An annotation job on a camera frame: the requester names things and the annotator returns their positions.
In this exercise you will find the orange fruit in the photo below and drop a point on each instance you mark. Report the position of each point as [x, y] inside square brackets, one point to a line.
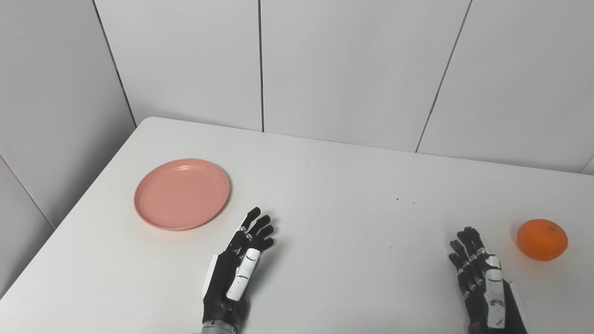
[542, 239]

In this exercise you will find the pink round plate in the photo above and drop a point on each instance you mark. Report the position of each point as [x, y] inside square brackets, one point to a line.
[182, 194]

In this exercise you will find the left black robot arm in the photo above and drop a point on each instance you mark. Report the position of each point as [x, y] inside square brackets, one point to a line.
[218, 330]

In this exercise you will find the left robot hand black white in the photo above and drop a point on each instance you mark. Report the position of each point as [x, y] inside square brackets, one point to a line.
[232, 283]

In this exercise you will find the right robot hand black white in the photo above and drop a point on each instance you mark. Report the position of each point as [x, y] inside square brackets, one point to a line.
[487, 297]

